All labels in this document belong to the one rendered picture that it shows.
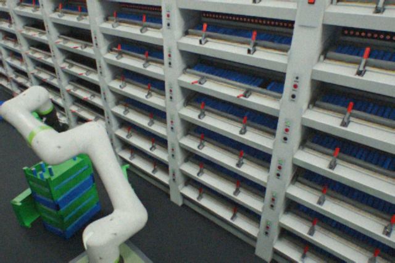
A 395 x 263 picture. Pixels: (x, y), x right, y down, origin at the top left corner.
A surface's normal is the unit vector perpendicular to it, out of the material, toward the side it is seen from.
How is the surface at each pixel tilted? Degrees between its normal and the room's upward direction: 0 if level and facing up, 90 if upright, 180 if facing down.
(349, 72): 19
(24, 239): 0
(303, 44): 90
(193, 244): 0
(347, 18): 109
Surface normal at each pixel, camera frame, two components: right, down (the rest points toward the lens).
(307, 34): -0.64, 0.37
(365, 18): -0.61, 0.63
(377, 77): -0.19, -0.70
